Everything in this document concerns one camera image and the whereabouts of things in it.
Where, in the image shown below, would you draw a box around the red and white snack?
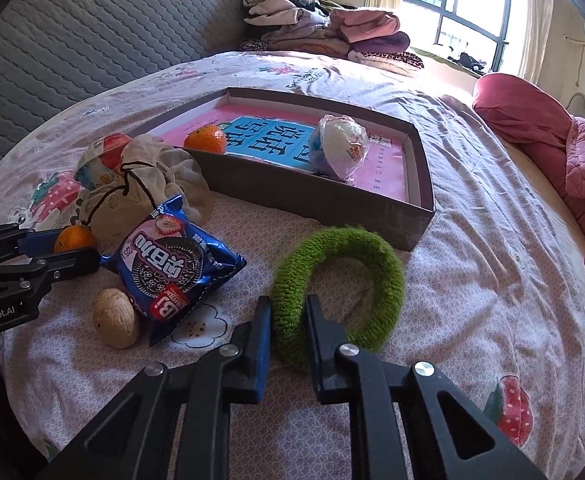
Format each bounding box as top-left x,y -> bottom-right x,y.
75,132 -> 133,191

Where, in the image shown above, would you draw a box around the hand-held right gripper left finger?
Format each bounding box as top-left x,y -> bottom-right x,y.
47,296 -> 273,480

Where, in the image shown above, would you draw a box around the grey quilted headboard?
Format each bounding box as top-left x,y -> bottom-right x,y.
0,0 -> 246,186

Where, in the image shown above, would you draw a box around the window with dark frame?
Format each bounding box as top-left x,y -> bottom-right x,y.
402,0 -> 515,73

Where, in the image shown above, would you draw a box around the blue cookie packet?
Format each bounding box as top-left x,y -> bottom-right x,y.
100,194 -> 248,347

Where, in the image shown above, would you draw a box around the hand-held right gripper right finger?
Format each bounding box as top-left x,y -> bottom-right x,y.
305,294 -> 548,480

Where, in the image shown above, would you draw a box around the green knitted ring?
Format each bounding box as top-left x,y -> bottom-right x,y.
271,226 -> 407,373

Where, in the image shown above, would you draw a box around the orange mandarin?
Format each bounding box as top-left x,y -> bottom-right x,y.
53,225 -> 97,255
183,125 -> 227,155

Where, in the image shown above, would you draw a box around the white wrapped snack packet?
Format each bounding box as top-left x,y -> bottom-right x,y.
308,114 -> 370,182

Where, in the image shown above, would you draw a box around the walnut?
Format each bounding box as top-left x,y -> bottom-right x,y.
92,287 -> 140,350

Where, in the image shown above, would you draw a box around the printed pink blanket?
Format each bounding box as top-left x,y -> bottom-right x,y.
0,50 -> 585,480

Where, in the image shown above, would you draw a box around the dark clothes on windowsill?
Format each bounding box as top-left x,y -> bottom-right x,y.
449,52 -> 488,71

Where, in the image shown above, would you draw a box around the beige drawstring bag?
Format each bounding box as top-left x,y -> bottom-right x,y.
77,135 -> 216,241

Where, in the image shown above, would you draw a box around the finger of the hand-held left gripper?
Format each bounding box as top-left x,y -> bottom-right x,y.
0,224 -> 63,268
0,247 -> 102,311

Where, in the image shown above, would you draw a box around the shallow cardboard box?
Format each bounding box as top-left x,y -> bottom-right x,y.
131,86 -> 437,252

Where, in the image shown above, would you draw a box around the pile of folded clothes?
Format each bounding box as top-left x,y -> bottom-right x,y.
237,0 -> 425,78

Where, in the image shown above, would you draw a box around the red pillow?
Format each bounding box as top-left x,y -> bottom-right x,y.
472,72 -> 573,146

